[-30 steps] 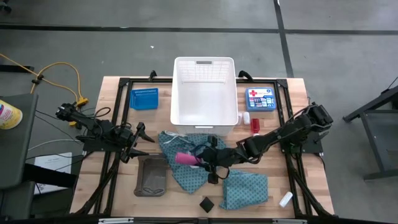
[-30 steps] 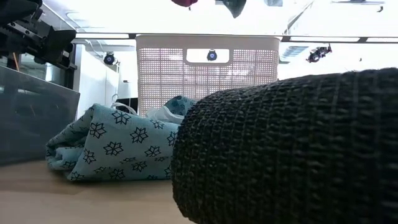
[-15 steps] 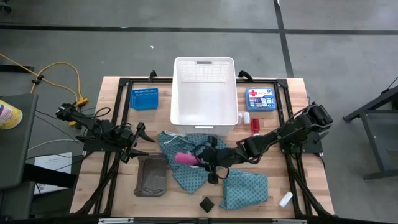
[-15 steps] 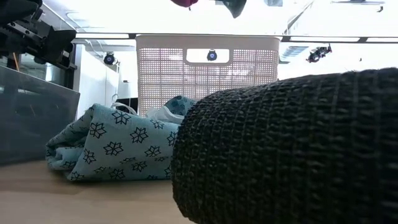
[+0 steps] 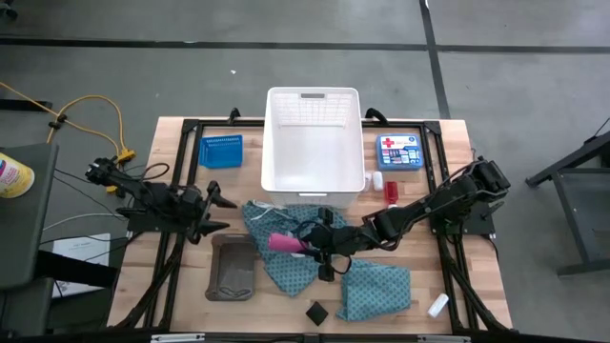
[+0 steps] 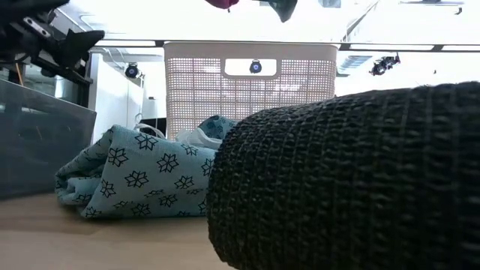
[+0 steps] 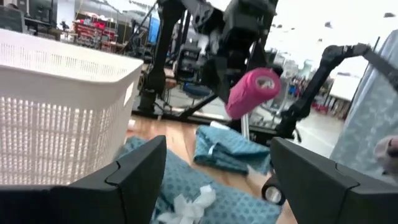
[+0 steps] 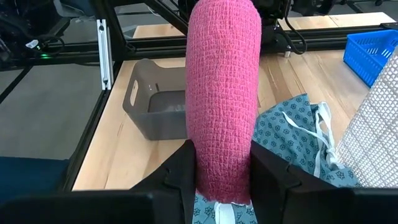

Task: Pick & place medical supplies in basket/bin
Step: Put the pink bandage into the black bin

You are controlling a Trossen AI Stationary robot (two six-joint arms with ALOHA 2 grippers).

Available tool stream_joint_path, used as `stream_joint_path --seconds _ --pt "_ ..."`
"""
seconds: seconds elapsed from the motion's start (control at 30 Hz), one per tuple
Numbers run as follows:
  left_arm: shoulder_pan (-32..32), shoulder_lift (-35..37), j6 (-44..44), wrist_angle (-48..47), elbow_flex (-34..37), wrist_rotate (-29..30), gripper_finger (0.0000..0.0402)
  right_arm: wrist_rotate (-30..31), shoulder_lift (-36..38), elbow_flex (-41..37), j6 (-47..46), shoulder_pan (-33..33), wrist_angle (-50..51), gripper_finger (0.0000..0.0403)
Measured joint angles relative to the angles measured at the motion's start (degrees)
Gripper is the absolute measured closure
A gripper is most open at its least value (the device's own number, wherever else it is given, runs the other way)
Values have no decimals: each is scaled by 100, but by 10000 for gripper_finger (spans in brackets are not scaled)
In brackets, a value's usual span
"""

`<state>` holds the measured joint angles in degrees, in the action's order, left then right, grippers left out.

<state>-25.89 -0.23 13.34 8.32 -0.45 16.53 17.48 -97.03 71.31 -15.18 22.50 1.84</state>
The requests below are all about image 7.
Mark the pink bandage roll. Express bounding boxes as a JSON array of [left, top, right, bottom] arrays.
[[224, 67, 282, 121]]

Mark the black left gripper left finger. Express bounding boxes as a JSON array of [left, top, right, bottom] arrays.
[[0, 135, 168, 224]]

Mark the blue lit screen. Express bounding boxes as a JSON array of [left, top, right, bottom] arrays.
[[147, 14, 161, 45]]

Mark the pale patterned fabric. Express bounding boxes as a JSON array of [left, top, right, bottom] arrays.
[[329, 29, 398, 187]]

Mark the white plastic laundry basket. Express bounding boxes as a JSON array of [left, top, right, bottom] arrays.
[[0, 27, 144, 187]]

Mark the person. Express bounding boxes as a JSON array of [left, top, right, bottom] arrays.
[[374, 135, 398, 175]]

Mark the blue patterned hospital gown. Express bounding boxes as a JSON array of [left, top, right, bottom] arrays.
[[114, 136, 282, 224]]

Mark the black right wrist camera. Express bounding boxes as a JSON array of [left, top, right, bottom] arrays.
[[223, 0, 278, 43]]

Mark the red storage shelf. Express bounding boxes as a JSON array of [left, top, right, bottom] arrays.
[[73, 17, 119, 53]]

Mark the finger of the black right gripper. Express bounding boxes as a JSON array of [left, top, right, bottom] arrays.
[[269, 64, 285, 78], [205, 60, 238, 104]]

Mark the blue patterned cloth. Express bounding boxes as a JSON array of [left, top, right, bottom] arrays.
[[192, 124, 272, 175]]

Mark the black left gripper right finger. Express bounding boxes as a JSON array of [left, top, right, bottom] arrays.
[[269, 136, 398, 224]]

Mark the silver frame bracket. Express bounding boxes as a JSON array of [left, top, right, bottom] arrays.
[[240, 113, 251, 141]]

